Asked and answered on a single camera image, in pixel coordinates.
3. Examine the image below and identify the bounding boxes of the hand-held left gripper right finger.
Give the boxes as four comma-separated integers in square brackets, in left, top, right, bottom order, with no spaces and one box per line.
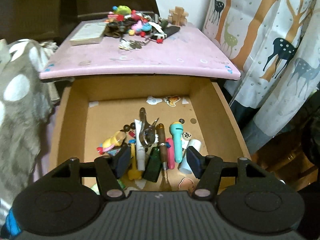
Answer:
[186,145,280,198]

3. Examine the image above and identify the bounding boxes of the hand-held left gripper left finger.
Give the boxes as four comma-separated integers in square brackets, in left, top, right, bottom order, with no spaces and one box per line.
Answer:
[37,145,132,201]

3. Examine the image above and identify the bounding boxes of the white cup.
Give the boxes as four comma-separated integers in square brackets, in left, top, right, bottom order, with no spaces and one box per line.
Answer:
[179,139,202,174]

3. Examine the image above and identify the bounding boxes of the yellow plastic toy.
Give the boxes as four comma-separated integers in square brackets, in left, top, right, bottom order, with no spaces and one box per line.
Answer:
[127,140,143,180]

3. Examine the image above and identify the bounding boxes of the white tube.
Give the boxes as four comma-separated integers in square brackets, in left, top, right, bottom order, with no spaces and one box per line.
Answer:
[134,119,146,172]

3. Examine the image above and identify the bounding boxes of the yellow duck toy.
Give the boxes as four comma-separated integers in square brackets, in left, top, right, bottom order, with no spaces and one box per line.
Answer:
[96,131,127,155]

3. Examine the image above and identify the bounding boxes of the pink marker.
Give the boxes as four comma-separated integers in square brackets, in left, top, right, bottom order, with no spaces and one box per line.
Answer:
[166,137,175,170]

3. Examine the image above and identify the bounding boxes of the teal toy microphone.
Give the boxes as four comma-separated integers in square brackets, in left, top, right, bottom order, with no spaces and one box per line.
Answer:
[169,122,185,163]

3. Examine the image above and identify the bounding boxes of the dark green bottle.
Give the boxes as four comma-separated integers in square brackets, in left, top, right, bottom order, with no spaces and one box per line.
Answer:
[142,147,162,183]

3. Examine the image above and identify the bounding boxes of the brown bead bracelet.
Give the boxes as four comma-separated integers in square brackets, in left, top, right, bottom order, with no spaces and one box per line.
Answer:
[119,123,137,138]

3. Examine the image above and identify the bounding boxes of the metal pliers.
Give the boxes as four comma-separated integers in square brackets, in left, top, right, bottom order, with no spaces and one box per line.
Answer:
[136,107,160,148]

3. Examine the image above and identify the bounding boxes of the wooden-handled tool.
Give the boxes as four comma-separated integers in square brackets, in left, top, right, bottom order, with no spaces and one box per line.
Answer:
[156,123,173,193]

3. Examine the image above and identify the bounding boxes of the nightstand drawer with cardboard-brown inside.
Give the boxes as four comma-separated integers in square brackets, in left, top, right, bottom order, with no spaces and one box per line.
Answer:
[49,76,252,196]

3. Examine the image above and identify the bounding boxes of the pink heart sticker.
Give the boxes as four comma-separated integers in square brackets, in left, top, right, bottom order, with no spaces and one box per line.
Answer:
[179,177,195,193]

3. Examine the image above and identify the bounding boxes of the orange cartoon sticker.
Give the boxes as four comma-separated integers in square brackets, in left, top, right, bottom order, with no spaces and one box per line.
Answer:
[164,95,180,107]

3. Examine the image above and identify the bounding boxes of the pink nightstand mat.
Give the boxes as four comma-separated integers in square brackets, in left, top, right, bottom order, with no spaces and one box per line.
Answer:
[39,21,241,80]

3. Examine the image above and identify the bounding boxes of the grey white-spotted blanket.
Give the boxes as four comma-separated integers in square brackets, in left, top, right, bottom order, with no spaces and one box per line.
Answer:
[0,39,60,205]

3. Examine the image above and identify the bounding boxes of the dark plaid cloth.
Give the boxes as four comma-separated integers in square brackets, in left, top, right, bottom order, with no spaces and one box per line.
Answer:
[300,100,320,171]

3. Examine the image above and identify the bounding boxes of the black remote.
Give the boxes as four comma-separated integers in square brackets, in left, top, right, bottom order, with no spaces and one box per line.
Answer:
[150,26,180,40]

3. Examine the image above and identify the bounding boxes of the white flat box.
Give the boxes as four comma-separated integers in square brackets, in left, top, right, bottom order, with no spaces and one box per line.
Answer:
[69,22,107,46]

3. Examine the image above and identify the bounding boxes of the pile of small trinkets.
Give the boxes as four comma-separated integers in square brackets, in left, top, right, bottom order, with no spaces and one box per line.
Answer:
[105,5,180,45]

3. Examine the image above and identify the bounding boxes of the wooden burr puzzle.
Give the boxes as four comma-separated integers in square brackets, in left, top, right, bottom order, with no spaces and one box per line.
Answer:
[168,6,188,27]

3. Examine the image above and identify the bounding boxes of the deer-printed curtain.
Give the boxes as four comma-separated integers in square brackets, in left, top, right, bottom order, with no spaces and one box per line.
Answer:
[201,0,320,155]

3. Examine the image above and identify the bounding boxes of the green frog toy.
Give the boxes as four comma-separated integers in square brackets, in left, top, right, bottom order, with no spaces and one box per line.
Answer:
[112,5,132,15]

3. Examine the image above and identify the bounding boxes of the dark wooden headboard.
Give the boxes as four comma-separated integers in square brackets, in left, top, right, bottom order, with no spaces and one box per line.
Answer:
[0,0,160,46]

